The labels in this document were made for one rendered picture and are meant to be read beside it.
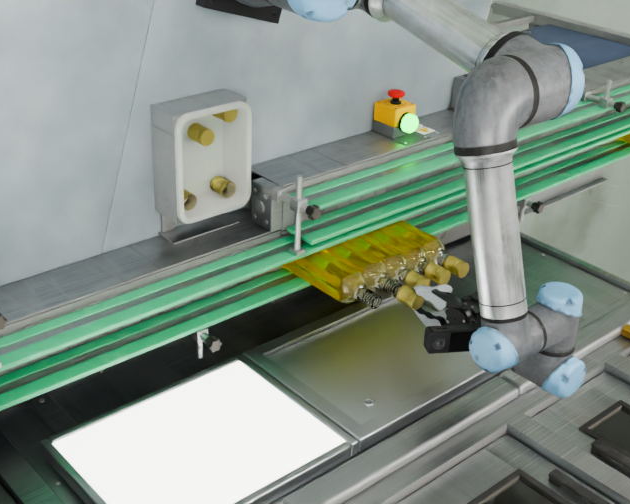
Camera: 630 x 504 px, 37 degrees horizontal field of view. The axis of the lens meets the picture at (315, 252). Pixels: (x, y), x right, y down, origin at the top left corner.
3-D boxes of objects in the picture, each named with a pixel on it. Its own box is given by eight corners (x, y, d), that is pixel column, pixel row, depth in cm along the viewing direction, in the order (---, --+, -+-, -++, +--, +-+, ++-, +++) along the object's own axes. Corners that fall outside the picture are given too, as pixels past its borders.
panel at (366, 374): (40, 454, 159) (147, 574, 137) (38, 440, 158) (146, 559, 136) (404, 292, 213) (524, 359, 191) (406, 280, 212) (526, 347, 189)
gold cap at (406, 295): (395, 303, 182) (411, 313, 179) (396, 288, 180) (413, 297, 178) (407, 298, 184) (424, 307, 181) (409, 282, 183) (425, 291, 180)
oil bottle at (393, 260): (321, 249, 203) (390, 289, 189) (322, 226, 201) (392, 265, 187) (340, 242, 207) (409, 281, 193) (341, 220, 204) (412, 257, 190)
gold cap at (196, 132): (187, 124, 180) (200, 131, 177) (202, 121, 182) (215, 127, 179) (187, 141, 181) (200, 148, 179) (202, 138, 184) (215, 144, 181)
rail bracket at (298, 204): (269, 241, 191) (309, 265, 183) (270, 166, 183) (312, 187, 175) (280, 237, 193) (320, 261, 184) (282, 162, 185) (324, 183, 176)
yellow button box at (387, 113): (370, 129, 219) (393, 139, 214) (373, 99, 215) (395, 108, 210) (391, 123, 223) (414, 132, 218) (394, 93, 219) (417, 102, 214)
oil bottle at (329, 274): (279, 266, 197) (348, 309, 183) (280, 243, 194) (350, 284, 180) (300, 259, 200) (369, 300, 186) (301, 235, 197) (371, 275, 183)
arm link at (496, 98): (479, 64, 131) (514, 384, 143) (530, 53, 137) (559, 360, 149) (422, 69, 140) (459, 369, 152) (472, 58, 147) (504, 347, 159)
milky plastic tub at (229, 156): (155, 212, 185) (180, 227, 179) (150, 104, 174) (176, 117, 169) (226, 190, 195) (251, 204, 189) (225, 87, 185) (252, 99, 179)
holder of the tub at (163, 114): (156, 234, 188) (177, 249, 183) (150, 104, 175) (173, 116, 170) (224, 212, 198) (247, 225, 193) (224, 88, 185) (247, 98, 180)
